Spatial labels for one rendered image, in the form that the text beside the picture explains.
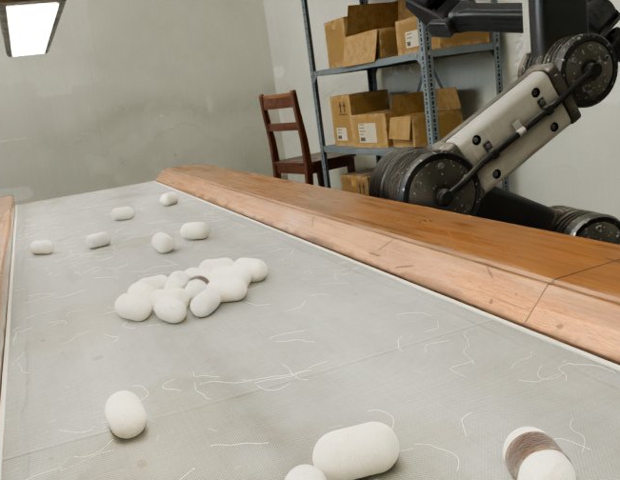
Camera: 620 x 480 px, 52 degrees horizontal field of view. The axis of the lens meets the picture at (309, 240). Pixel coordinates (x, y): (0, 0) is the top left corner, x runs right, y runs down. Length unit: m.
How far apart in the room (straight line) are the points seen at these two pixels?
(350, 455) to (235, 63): 5.12
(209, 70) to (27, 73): 1.32
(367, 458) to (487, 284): 0.22
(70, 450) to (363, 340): 0.18
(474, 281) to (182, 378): 0.21
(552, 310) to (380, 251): 0.20
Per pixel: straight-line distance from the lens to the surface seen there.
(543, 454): 0.26
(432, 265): 0.51
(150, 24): 5.19
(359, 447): 0.27
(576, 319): 0.40
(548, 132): 1.01
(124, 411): 0.34
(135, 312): 0.52
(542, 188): 3.11
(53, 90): 5.03
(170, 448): 0.34
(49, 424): 0.40
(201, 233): 0.78
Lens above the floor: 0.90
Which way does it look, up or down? 13 degrees down
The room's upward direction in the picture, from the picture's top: 8 degrees counter-clockwise
